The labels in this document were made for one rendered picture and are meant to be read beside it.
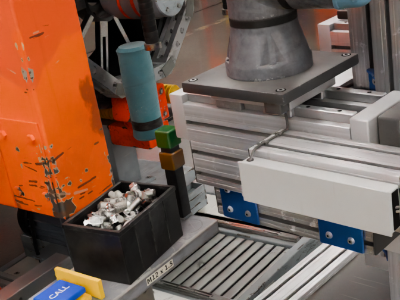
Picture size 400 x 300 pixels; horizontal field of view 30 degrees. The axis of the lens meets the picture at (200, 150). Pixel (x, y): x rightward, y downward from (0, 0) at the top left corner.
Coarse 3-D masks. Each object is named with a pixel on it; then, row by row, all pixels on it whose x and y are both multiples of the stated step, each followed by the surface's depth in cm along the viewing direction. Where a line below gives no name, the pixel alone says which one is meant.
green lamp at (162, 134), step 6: (162, 126) 158; (168, 126) 158; (174, 126) 157; (156, 132) 156; (162, 132) 155; (168, 132) 155; (174, 132) 156; (156, 138) 157; (162, 138) 156; (168, 138) 155; (174, 138) 156; (180, 138) 158; (162, 144) 157; (168, 144) 156; (174, 144) 157
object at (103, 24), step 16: (80, 0) 207; (80, 16) 213; (96, 16) 212; (112, 16) 217; (96, 32) 214; (112, 32) 241; (128, 32) 237; (96, 48) 215; (112, 48) 237; (112, 64) 230
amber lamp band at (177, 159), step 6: (180, 150) 158; (162, 156) 158; (168, 156) 157; (174, 156) 157; (180, 156) 159; (162, 162) 159; (168, 162) 158; (174, 162) 157; (180, 162) 159; (162, 168) 160; (168, 168) 158; (174, 168) 158
